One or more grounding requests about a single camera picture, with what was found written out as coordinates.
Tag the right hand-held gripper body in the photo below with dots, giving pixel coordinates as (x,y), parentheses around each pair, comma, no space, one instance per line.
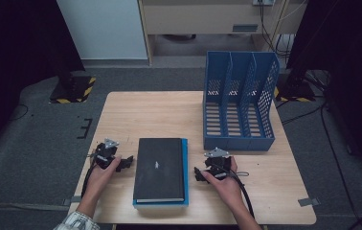
(217,163)

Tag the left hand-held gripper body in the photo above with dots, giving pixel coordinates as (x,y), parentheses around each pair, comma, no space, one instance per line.
(105,153)

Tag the blue book with white label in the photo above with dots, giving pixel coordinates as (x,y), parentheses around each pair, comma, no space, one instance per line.
(186,172)

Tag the blue file rack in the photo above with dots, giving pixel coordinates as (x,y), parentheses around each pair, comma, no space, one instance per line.
(238,140)

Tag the black hardcover book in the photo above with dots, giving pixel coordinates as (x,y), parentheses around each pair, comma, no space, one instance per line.
(160,169)

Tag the person's left hand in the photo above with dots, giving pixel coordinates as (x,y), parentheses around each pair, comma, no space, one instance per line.
(99,180)

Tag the person's right hand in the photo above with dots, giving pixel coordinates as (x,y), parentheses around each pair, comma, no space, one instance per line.
(228,190)

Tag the grey tape piece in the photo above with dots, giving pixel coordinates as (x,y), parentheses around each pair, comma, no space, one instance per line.
(72,200)
(308,202)

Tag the black stand base striped edge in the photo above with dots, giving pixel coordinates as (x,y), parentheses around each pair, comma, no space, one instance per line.
(297,91)
(73,91)

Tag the person's left striped sleeve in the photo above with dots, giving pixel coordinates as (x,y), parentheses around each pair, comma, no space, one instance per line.
(77,223)

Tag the white cabinet panel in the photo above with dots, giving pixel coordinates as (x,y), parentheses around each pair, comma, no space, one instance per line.
(102,28)

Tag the grey label on desk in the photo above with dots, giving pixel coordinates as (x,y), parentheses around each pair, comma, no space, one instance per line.
(245,27)

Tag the dark curtain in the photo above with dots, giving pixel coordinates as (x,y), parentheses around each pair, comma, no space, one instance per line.
(351,48)
(16,48)

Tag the beige wooden desk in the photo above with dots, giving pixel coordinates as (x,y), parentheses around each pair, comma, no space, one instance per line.
(198,17)

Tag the white wall socket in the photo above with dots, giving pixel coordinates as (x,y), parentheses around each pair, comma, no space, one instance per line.
(263,2)

